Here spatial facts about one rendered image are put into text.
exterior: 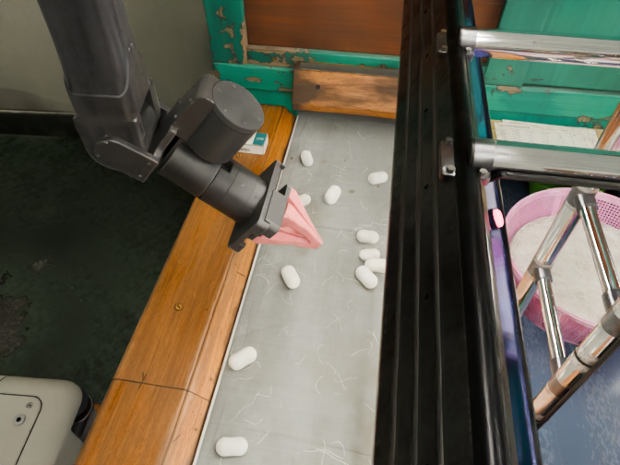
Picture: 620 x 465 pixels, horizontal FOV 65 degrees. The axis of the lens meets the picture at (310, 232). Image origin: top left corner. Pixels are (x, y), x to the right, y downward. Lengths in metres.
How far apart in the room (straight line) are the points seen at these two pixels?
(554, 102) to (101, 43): 0.76
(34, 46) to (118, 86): 1.75
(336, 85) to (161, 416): 0.60
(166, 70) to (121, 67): 1.57
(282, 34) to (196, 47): 1.04
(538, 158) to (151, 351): 0.49
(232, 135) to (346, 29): 0.48
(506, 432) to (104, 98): 0.39
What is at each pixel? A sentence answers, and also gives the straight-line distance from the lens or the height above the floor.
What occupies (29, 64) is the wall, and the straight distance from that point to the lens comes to 2.26.
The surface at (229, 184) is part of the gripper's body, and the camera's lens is 0.52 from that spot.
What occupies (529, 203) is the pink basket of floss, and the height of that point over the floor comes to 0.76.
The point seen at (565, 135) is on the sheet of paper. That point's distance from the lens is 0.98.
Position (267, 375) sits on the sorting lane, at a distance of 0.62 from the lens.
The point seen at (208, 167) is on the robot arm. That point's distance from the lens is 0.51.
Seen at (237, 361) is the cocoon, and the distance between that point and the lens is 0.61.
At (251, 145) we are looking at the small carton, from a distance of 0.85.
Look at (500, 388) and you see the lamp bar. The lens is 0.23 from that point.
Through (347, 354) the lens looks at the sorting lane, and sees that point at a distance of 0.64.
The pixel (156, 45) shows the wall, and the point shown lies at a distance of 1.99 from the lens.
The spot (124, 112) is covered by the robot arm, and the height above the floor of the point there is 1.05.
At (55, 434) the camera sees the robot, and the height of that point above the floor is 0.26.
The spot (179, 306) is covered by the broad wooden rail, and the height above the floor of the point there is 0.77.
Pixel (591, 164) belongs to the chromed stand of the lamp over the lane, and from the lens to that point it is 0.33.
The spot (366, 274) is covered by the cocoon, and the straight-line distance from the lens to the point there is 0.68.
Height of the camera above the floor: 1.30
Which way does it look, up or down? 48 degrees down
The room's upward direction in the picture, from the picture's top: straight up
